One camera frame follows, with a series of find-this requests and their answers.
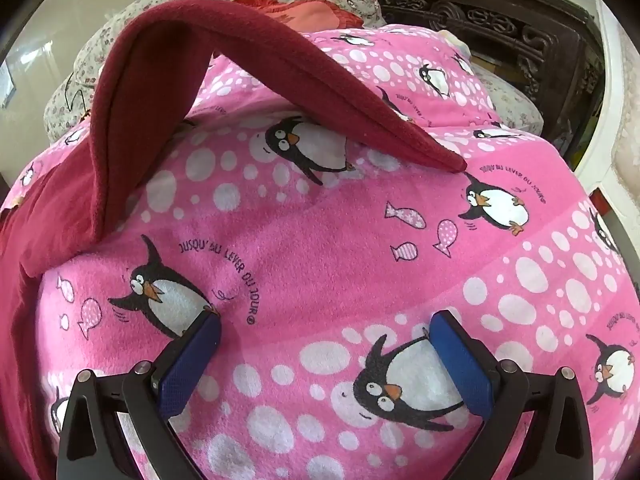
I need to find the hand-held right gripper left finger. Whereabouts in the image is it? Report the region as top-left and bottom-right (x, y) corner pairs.
(56, 310), (222, 480)

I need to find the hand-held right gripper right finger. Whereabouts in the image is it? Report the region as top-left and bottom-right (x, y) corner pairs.
(429, 309), (596, 480)

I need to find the dark red fleece garment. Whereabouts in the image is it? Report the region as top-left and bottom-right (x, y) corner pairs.
(0, 0), (468, 480)

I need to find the pink penguin printed blanket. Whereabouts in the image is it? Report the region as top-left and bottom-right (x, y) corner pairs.
(0, 25), (640, 480)

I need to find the floral bed sheet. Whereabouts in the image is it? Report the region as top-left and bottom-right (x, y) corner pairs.
(477, 67), (545, 135)

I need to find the dark carved wooden cabinet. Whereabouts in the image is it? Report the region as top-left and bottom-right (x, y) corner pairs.
(362, 0), (608, 161)

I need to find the red heart-shaped pillow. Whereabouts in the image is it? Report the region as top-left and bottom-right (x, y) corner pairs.
(232, 0), (366, 36)

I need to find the white furniture frame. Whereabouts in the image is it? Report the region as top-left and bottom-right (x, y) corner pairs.
(575, 0), (640, 201)

